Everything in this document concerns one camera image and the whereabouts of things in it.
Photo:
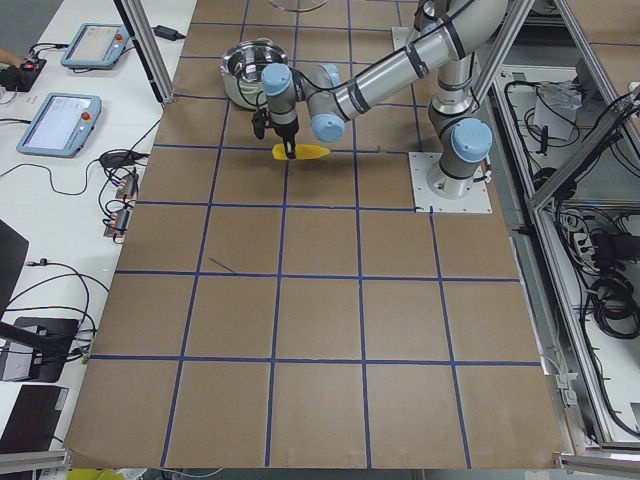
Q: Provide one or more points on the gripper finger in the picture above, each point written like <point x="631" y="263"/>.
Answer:
<point x="289" y="149"/>

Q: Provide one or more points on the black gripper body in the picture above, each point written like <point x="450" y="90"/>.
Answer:
<point x="285" y="132"/>

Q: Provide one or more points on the yellow corn cob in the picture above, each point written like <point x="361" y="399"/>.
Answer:
<point x="302" y="152"/>

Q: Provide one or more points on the glass pot lid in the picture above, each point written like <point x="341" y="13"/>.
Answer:
<point x="297" y="6"/>

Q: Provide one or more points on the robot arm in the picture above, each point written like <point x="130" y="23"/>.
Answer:
<point x="449" y="33"/>

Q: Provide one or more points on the pale green steel pot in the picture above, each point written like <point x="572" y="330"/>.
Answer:
<point x="242" y="66"/>

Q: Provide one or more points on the black power brick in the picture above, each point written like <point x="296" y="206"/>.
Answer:
<point x="168" y="33"/>

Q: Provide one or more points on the upper teach pendant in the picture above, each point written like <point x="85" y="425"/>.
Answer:
<point x="95" y="46"/>

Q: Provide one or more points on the teach pendant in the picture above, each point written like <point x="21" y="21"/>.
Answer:
<point x="61" y="126"/>
<point x="95" y="46"/>

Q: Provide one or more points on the lower teach pendant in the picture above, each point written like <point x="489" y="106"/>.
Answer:
<point x="61" y="126"/>

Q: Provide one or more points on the aluminium frame post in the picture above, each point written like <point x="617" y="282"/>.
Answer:
<point x="136" y="23"/>

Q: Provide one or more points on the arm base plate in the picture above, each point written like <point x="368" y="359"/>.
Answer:
<point x="435" y="192"/>

